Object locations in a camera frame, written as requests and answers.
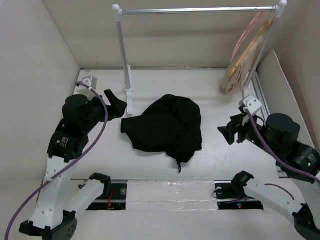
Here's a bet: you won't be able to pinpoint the aluminium rail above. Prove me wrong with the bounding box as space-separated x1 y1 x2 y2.
251 72 270 121

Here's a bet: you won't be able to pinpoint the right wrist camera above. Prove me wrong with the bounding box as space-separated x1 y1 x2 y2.
239 94 263 116

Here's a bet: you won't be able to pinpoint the wooden hanger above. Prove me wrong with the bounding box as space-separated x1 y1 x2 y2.
227 15 275 79

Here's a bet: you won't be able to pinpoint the pink hanger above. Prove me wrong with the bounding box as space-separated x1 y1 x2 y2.
229 12 263 63

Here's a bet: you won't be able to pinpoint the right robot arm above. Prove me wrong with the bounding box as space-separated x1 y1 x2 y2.
218 111 320 240

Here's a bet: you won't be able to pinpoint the black trousers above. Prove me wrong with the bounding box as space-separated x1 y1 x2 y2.
120 94 203 173

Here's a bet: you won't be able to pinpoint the white cardboard panel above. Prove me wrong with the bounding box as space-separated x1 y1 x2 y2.
257 50 318 149

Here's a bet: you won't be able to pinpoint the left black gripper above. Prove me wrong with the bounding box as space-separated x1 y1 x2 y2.
82 89 127 132

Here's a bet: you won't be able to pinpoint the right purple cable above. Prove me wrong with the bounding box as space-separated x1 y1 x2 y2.
243 108 320 185

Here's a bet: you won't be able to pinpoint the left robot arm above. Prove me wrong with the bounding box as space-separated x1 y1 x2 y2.
19 89 127 240

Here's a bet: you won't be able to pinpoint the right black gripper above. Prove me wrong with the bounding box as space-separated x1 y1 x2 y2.
217 109 280 156

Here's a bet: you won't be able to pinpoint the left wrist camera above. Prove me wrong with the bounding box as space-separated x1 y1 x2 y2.
76 75 98 95

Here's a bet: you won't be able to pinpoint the white metal clothes rack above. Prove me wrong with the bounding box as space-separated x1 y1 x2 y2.
111 0 288 116

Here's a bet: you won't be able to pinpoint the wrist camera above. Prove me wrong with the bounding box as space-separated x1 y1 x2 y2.
76 75 98 95
239 94 263 116

